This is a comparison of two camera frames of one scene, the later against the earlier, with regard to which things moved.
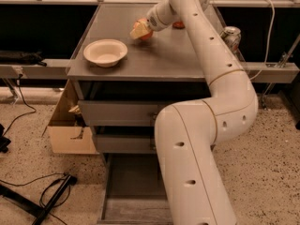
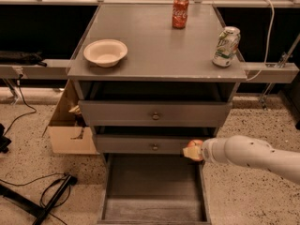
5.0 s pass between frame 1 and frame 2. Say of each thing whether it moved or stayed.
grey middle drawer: stayed
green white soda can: stayed
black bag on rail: stayed
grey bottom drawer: stayed
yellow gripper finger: moved
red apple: moved
